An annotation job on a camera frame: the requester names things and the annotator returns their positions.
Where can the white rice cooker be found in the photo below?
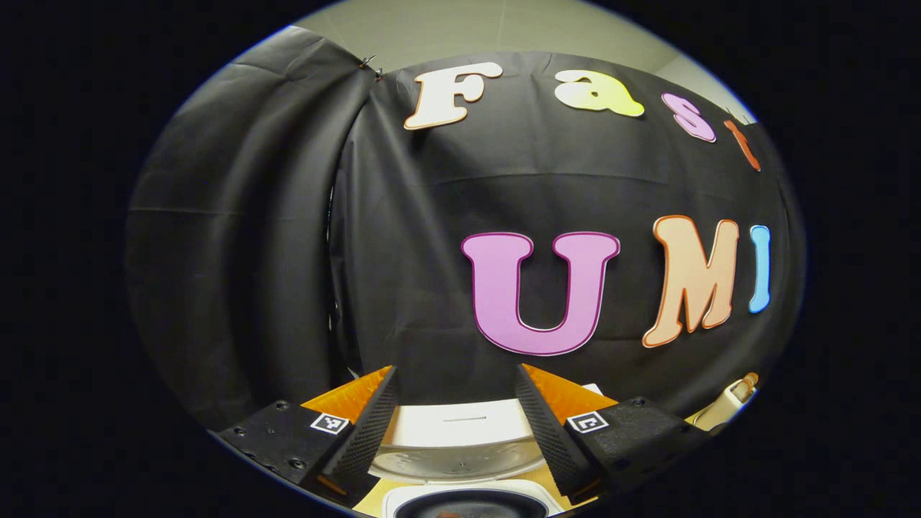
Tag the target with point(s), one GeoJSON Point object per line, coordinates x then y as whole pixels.
{"type": "Point", "coordinates": [460, 428]}

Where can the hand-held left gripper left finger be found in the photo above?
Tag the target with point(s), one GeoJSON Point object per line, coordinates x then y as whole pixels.
{"type": "Point", "coordinates": [367, 439]}

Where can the brown toast slice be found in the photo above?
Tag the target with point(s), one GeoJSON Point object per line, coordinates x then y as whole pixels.
{"type": "Point", "coordinates": [750, 380]}

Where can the black backdrop cloth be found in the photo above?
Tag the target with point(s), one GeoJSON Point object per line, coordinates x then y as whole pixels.
{"type": "Point", "coordinates": [252, 252]}

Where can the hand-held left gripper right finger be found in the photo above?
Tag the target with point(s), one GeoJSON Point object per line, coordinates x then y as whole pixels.
{"type": "Point", "coordinates": [547, 439]}

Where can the white toaster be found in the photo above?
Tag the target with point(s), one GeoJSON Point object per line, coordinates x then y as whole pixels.
{"type": "Point", "coordinates": [723, 406]}

